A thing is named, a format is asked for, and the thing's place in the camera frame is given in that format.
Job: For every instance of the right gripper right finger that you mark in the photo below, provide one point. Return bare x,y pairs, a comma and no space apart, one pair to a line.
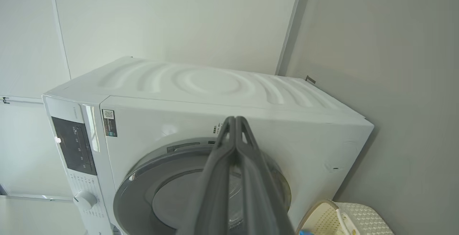
260,199

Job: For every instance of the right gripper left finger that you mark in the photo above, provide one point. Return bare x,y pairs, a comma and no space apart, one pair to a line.
215,192

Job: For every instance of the blue cloth piece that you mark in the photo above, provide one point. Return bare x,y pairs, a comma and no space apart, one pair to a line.
305,232

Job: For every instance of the round grey glass washer door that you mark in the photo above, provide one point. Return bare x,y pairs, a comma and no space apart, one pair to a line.
143,192

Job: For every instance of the cream perforated laundry basket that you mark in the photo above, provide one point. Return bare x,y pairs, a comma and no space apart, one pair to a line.
362,220

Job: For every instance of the white front-load washing machine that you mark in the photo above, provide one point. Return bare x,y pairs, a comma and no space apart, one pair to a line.
186,84

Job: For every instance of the white control knob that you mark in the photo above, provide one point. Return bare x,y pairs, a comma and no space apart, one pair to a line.
85,200

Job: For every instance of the black display panel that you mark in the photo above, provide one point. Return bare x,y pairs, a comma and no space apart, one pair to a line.
73,145

